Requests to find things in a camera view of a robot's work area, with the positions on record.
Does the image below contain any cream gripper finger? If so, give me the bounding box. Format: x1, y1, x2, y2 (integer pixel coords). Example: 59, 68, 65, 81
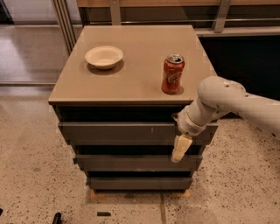
171, 135, 193, 163

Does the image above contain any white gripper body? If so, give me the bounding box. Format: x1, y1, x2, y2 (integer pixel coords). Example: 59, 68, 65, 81
171, 106, 206, 137

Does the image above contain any grey top drawer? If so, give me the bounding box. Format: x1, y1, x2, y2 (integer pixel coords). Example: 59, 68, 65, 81
58, 121, 219, 146

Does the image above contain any grey drawer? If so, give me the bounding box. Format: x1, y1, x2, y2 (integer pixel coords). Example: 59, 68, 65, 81
73, 155, 202, 172
58, 121, 219, 146
87, 178, 193, 191

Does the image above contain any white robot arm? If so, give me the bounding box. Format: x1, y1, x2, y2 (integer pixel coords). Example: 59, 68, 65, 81
171, 76, 280, 163

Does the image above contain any grey drawer cabinet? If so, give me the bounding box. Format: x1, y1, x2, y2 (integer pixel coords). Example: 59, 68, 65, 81
49, 25, 217, 180

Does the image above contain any grey bottom drawer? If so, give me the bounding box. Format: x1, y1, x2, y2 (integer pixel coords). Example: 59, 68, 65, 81
87, 178, 193, 191

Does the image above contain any grey middle drawer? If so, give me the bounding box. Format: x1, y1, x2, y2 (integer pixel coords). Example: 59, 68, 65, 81
73, 155, 202, 172

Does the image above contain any red soda can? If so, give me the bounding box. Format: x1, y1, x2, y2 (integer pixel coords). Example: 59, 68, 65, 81
161, 53, 185, 95

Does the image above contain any white paper bowl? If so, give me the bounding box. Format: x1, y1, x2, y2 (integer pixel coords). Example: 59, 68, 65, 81
85, 45, 123, 70

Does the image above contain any small black floor block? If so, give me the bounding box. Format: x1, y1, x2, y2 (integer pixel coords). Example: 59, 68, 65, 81
97, 212, 111, 217

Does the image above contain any black object at floor edge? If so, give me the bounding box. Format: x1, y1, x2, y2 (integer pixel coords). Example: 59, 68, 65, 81
52, 213, 61, 224

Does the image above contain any metal floor post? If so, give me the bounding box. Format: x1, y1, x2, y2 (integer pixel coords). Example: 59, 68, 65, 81
51, 0, 76, 54

